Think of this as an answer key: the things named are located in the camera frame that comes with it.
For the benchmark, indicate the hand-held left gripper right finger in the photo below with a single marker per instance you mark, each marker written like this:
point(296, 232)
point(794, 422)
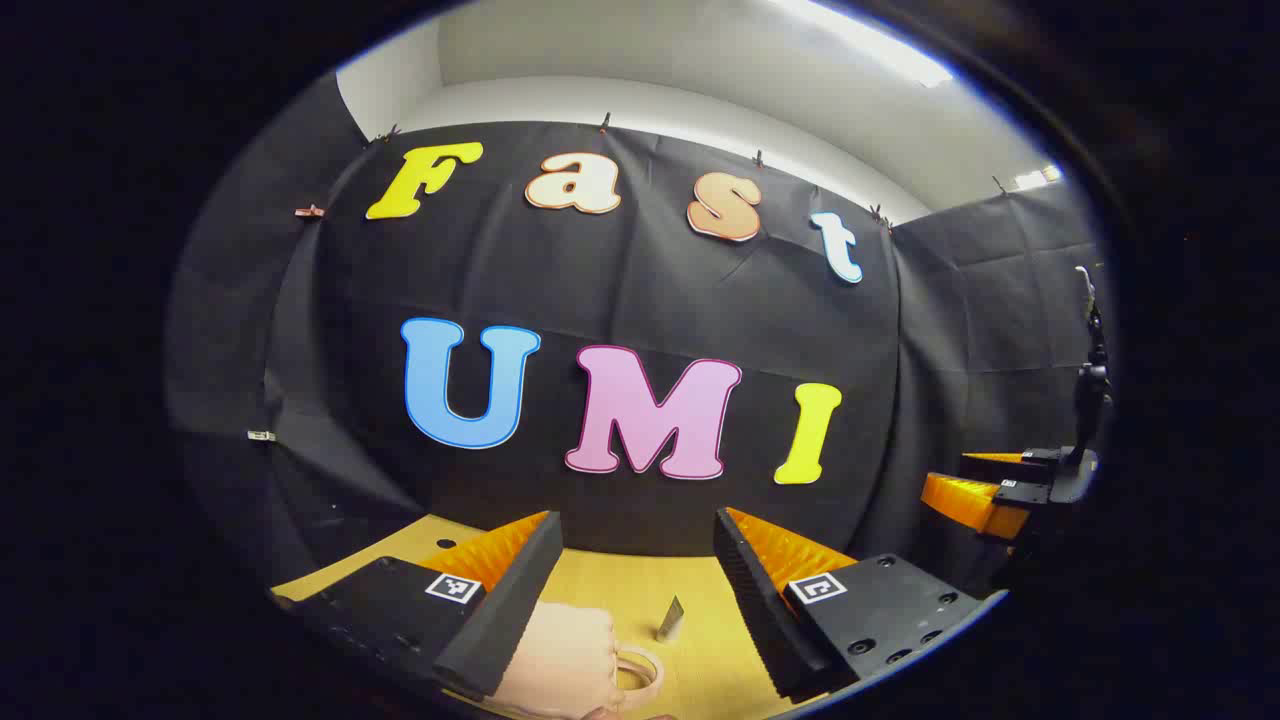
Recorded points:
point(760, 610)

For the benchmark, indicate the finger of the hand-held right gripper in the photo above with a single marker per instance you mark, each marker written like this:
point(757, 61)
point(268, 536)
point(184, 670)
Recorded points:
point(960, 498)
point(1020, 466)

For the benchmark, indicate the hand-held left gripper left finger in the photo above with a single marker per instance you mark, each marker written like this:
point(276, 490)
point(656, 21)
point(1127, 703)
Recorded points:
point(510, 610)

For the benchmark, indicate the pink suitcase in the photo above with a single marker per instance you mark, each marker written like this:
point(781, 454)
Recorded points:
point(555, 655)

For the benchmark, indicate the ceiling light strip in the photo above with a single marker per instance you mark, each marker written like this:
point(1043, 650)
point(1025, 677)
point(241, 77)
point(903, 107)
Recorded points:
point(1038, 177)

